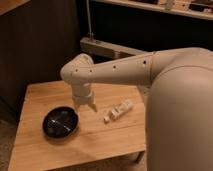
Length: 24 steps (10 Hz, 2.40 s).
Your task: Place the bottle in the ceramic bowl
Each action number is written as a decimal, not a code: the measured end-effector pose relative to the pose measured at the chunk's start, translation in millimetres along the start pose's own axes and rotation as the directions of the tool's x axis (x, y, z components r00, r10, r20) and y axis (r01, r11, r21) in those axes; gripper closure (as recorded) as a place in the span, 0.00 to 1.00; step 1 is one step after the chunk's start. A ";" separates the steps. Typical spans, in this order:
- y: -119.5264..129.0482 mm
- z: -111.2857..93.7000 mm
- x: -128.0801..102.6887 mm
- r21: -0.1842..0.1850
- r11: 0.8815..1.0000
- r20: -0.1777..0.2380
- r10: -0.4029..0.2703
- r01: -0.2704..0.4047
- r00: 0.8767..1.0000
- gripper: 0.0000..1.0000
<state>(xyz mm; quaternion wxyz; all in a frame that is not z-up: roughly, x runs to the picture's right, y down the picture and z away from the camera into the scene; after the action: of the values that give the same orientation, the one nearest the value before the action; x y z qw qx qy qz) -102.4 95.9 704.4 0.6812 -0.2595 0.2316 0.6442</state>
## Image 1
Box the metal pole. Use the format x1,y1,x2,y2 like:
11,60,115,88
86,0,94,41

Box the small white bottle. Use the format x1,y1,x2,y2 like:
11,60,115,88
103,99,134,123

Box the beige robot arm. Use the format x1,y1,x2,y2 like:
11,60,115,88
60,48,213,171

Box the wooden table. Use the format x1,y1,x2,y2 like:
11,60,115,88
8,81,146,171

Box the wooden shelf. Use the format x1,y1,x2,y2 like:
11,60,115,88
93,0,213,21

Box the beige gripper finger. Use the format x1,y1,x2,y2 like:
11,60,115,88
74,103,80,110
89,102,97,112

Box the black ceramic bowl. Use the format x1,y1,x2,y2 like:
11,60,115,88
42,106,79,139

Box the grey metal beam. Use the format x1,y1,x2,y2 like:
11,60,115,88
80,37,144,59

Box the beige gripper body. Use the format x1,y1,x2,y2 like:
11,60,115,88
71,83,94,105

